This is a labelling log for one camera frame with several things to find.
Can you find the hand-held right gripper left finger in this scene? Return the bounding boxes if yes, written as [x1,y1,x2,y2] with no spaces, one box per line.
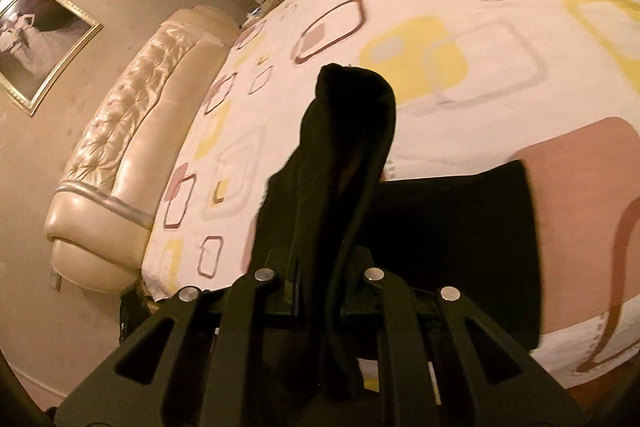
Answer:
[52,249,302,427]

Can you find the gold framed wall picture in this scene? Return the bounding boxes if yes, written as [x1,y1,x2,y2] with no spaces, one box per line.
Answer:
[0,0,104,117]

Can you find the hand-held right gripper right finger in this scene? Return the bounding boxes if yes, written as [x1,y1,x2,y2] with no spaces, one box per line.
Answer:
[345,246,591,427]

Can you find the bed with patterned sheet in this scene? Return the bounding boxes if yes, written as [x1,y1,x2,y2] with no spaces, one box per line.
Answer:
[141,0,640,390]

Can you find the black studded pants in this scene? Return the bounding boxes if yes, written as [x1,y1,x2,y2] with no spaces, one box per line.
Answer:
[252,63,547,400]

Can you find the cream tufted leather headboard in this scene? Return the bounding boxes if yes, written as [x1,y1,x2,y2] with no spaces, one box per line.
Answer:
[44,4,241,295]

